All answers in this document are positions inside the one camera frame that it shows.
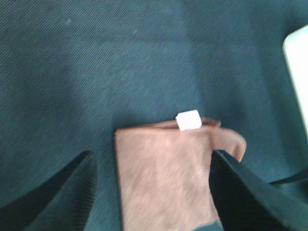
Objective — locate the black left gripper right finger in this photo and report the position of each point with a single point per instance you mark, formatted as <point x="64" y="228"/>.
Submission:
<point x="245" y="202"/>

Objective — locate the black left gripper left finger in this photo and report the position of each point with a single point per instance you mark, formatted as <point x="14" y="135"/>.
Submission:
<point x="62" y="203"/>

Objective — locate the brown microfibre towel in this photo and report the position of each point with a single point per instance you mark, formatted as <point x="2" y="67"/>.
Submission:
<point x="163" y="174"/>

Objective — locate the white towel care label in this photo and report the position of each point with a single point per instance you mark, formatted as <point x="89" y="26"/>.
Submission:
<point x="188" y="120"/>

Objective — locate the black cloth table cover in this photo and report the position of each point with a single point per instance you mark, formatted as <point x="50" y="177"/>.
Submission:
<point x="73" y="71"/>

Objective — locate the white plastic basket right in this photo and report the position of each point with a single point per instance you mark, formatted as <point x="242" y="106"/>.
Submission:
<point x="295" y="49"/>

